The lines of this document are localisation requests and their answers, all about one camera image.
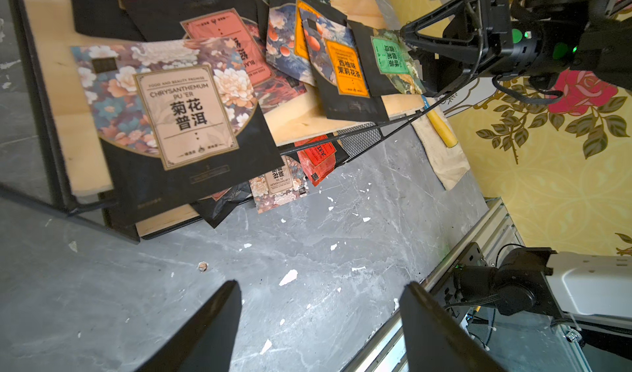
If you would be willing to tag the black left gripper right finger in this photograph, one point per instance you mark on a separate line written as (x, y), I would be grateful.
(434, 341)

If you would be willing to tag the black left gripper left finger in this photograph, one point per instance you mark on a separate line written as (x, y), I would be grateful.
(206, 342)

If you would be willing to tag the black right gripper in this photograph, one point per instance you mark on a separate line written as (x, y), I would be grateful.
(467, 39)

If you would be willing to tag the green label tea bag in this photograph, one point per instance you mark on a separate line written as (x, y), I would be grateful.
(386, 64)

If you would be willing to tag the orange label tea bag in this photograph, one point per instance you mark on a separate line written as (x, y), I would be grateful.
(338, 73)

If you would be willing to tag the chrysanthemum pu'er tea bag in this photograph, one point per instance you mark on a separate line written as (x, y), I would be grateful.
(177, 120)

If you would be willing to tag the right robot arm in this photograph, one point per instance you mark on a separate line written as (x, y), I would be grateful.
(585, 104)

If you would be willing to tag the red tea bag lower shelf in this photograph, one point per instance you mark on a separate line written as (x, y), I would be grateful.
(317, 161)

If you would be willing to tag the pink label black tea bag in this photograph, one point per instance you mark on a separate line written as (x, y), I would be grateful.
(162, 20)

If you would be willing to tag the blue garden hand rake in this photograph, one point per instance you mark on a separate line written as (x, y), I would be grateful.
(434, 127)

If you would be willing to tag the black wire mesh shelf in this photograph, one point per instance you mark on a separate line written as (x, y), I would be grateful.
(69, 130)

